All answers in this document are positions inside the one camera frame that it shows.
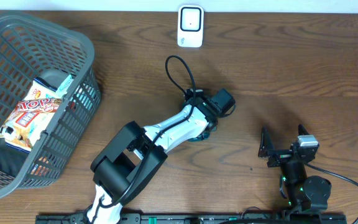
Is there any blue Listerine mouthwash bottle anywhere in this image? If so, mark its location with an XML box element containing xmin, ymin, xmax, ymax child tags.
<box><xmin>188</xmin><ymin>129</ymin><xmax>215</xmax><ymax>142</ymax></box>

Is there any mint green wet wipes pack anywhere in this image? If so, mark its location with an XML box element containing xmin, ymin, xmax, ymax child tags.
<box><xmin>55</xmin><ymin>75</ymin><xmax>73</xmax><ymax>98</ymax></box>

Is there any beige snack bag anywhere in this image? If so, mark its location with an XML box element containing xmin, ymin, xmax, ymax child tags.
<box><xmin>0</xmin><ymin>80</ymin><xmax>57</xmax><ymax>152</ymax></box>

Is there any red Top chocolate bar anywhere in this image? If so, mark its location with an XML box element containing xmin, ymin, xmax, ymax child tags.
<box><xmin>15</xmin><ymin>98</ymin><xmax>62</xmax><ymax>113</ymax></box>

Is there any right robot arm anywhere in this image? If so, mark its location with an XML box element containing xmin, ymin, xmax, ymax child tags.
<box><xmin>258</xmin><ymin>124</ymin><xmax>332</xmax><ymax>213</ymax></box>

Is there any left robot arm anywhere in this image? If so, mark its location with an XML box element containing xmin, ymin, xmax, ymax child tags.
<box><xmin>86</xmin><ymin>89</ymin><xmax>236</xmax><ymax>223</ymax></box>

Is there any white barcode scanner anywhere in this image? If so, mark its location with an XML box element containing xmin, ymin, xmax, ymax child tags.
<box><xmin>177</xmin><ymin>5</ymin><xmax>204</xmax><ymax>48</ymax></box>

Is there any grey plastic shopping basket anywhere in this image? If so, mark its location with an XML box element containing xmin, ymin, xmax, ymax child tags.
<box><xmin>0</xmin><ymin>12</ymin><xmax>101</xmax><ymax>198</ymax></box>

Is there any dark pouch in basket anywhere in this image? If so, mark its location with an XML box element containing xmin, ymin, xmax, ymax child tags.
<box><xmin>0</xmin><ymin>139</ymin><xmax>28</xmax><ymax>177</ymax></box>

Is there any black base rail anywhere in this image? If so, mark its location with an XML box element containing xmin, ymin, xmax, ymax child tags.
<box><xmin>35</xmin><ymin>212</ymin><xmax>347</xmax><ymax>224</ymax></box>

